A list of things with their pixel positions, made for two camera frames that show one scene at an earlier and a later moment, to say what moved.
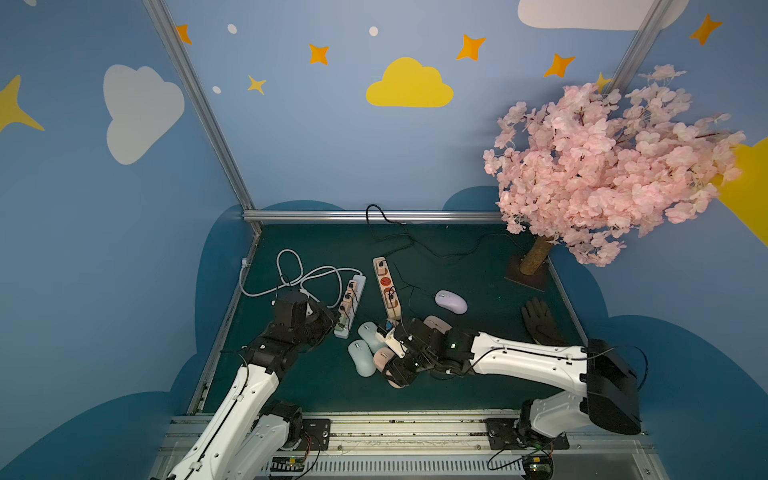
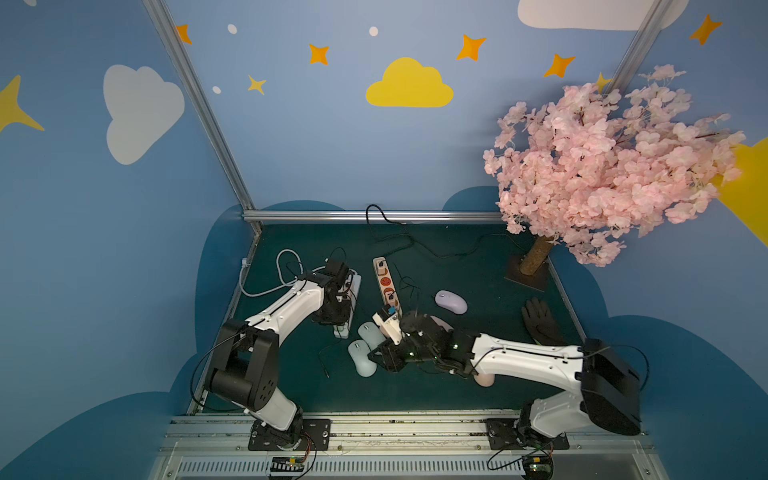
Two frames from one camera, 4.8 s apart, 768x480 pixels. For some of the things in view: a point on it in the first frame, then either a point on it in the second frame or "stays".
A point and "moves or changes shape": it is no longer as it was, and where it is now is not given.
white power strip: x=348 y=306 stays
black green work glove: x=541 y=324 stays
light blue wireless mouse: x=363 y=357 stays
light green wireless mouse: x=368 y=331 stays
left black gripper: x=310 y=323 → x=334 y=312
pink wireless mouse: x=381 y=357 moves or changes shape
